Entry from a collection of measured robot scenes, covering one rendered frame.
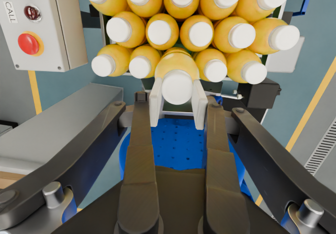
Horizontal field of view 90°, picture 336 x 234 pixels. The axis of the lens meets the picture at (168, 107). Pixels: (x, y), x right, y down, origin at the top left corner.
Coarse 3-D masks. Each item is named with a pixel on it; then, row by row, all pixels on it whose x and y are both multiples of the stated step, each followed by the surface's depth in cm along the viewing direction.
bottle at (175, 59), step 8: (176, 48) 33; (168, 56) 24; (176, 56) 24; (184, 56) 24; (160, 64) 24; (168, 64) 23; (176, 64) 22; (184, 64) 23; (192, 64) 24; (160, 72) 23; (168, 72) 21; (184, 72) 21; (192, 72) 23; (192, 80) 23
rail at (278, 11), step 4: (284, 4) 37; (276, 8) 38; (280, 8) 37; (276, 12) 38; (280, 12) 37; (272, 16) 40; (276, 16) 38; (280, 16) 37; (264, 56) 42; (268, 56) 41; (264, 60) 42; (268, 60) 41; (264, 64) 42
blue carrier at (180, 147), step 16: (160, 128) 46; (176, 128) 46; (192, 128) 46; (128, 144) 39; (160, 144) 39; (176, 144) 39; (192, 144) 40; (160, 160) 34; (176, 160) 35; (192, 160) 35; (240, 160) 35; (240, 176) 32
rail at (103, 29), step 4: (100, 16) 39; (104, 16) 40; (100, 20) 40; (104, 20) 41; (100, 24) 40; (104, 24) 41; (104, 28) 41; (104, 32) 41; (104, 36) 41; (104, 40) 41; (108, 40) 44; (104, 44) 42; (108, 44) 44
